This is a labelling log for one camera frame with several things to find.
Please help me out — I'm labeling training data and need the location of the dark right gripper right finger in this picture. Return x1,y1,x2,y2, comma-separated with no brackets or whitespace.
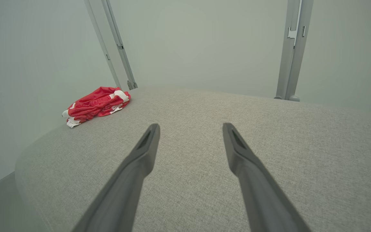
222,122,312,232

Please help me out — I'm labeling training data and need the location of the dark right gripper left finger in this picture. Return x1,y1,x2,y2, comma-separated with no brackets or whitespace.
71,123,161,232

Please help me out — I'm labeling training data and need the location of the small red white-trimmed garment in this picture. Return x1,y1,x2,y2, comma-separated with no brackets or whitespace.
62,86,131,129

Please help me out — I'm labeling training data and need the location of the grey post with bracket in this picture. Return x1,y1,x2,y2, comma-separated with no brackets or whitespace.
274,0,314,102

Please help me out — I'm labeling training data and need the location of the grey post with round foot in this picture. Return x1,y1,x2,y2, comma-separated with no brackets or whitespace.
83,0,128,91

